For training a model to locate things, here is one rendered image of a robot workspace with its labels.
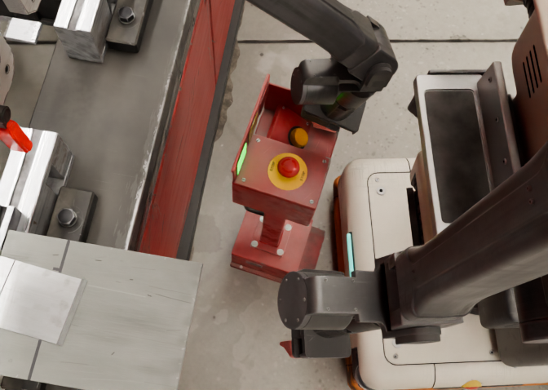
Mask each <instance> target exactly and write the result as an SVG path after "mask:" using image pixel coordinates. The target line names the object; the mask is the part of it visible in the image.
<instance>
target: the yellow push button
mask: <svg viewBox="0 0 548 390"><path fill-rule="evenodd" d="M290 140H291V143H292V144H293V146H295V147H297V148H301V147H303V146H305V145H306V144H307V142H308V136H307V132H306V131H305V130H304V129H303V128H296V129H293V130H292V131H291V134H290Z"/></svg>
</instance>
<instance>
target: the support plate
mask: <svg viewBox="0 0 548 390"><path fill-rule="evenodd" d="M66 244H67V240H65V239H60V238H56V237H47V236H42V235H37V234H32V233H23V232H18V231H13V230H9V231H8V234H7V238H6V240H5V243H4V246H3V248H2V253H1V255H0V256H3V257H6V258H9V259H14V260H15V261H16V260H17V261H20V262H23V263H26V264H31V265H34V266H37V267H40V268H45V269H48V270H51V271H54V272H58V271H55V270H52V269H53V267H55V268H60V264H61V260H62V258H63V254H64V250H65V247H66ZM202 267H203V263H198V262H193V261H188V260H183V259H174V258H170V257H165V256H160V255H150V254H146V253H141V252H136V251H131V250H123V249H118V248H112V247H107V246H99V245H94V244H89V243H84V242H76V241H70V243H69V247H68V252H67V255H66V257H65V261H64V266H63V268H62V272H61V273H62V274H65V275H68V276H71V277H76V278H79V279H82V278H84V279H85V280H87V284H86V287H85V289H84V291H83V294H82V297H81V299H80V302H79V305H78V306H77V310H76V312H75V315H74V317H73V320H72V323H71V326H70V327H69V330H68V333H67V336H66V338H65V341H64V344H63V346H60V345H58V344H55V343H50V342H47V341H44V340H42V342H41V345H40V348H39V351H38V356H37V360H36V362H35V366H34V368H33V373H32V377H31V379H30V380H31V381H36V382H41V383H49V384H54V385H60V386H64V387H69V388H78V389H83V390H178V386H179V378H180V374H181V370H182V365H183V359H184V354H185V350H186V346H187V341H188V335H189V331H190V326H191V322H192V315H193V310H194V307H195V302H196V298H197V291H198V286H199V282H200V279H201V271H202ZM37 345H38V339H36V338H34V337H30V336H27V335H22V334H20V333H16V332H14V331H10V330H5V329H3V328H0V375H2V376H7V377H12V378H17V379H26V380H27V379H28V376H29V371H30V368H31V365H32V362H33V357H34V354H35V351H36V348H37Z"/></svg>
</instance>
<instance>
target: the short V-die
mask: <svg viewBox="0 0 548 390"><path fill-rule="evenodd" d="M21 215H22V212H21V211H19V210H18V209H17V208H15V207H14V206H1V205H0V250H2V248H3V246H4V243H5V240H6V238H7V234H8V231H9V230H13V231H16V230H17V228H18V224H19V222H20V217H21Z"/></svg>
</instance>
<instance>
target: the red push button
mask: <svg viewBox="0 0 548 390"><path fill-rule="evenodd" d="M277 169H278V171H279V173H280V174H281V175H282V176H284V177H286V178H292V177H295V176H296V175H297V174H298V172H299V169H300V166H299V163H298V161H297V160H296V159H295V158H293V157H283V158H282V159H281V160H280V161H279V162H278V165H277Z"/></svg>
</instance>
